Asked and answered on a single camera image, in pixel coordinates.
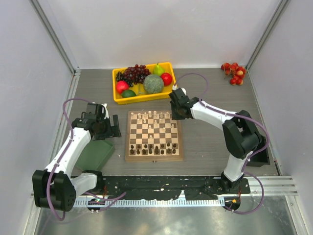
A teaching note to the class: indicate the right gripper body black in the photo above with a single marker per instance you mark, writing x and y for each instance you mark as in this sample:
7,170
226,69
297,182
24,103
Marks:
176,115

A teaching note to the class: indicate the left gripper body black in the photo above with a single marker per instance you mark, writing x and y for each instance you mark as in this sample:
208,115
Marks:
113,129

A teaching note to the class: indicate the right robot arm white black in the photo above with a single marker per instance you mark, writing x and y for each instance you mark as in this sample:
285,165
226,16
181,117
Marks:
242,138

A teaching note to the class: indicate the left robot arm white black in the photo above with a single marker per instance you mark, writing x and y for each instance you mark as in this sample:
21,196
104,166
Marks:
53,187

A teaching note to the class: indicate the wooden chess board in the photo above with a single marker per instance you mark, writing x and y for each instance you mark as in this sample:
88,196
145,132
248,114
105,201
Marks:
167,142

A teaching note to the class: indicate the green plastic tray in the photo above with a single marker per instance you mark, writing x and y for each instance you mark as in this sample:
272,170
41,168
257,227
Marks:
95,155

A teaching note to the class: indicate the red apple right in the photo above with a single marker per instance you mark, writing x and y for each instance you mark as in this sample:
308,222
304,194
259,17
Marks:
167,78

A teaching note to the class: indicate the red apple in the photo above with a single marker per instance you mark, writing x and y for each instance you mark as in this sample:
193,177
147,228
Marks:
167,78
121,86

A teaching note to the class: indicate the green melon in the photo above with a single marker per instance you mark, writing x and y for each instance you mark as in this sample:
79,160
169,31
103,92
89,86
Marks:
153,84

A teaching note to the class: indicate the yellow plastic fruit tray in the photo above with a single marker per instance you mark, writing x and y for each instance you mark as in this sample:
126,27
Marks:
141,95

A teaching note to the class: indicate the green lime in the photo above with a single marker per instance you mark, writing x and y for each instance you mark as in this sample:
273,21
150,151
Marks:
128,93

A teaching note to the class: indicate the green pear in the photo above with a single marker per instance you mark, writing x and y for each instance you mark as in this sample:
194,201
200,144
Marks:
158,70

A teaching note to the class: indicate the red apple left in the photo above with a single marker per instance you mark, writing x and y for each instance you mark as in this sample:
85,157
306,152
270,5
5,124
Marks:
121,86

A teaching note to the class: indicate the black grape bunch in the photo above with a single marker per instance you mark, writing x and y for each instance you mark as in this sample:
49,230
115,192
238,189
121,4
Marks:
121,77

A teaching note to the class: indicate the red grape bunch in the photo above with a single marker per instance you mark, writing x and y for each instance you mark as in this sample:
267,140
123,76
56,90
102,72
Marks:
136,74

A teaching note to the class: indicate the red cherry cluster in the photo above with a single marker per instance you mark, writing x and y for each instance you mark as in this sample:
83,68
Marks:
235,72

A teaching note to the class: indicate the black plastic bin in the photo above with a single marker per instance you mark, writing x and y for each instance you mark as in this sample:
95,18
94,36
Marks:
261,158

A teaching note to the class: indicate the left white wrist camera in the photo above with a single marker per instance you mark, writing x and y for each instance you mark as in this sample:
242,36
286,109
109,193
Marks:
105,113

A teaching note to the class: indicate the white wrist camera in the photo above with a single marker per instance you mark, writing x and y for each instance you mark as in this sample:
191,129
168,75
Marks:
175,87
105,113

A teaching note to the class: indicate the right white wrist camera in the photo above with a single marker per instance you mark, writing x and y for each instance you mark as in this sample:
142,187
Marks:
175,87

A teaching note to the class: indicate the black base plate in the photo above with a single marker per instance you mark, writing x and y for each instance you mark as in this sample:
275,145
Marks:
168,187

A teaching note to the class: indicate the white cable duct strip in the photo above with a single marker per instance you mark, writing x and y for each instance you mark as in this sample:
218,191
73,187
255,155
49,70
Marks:
87,202

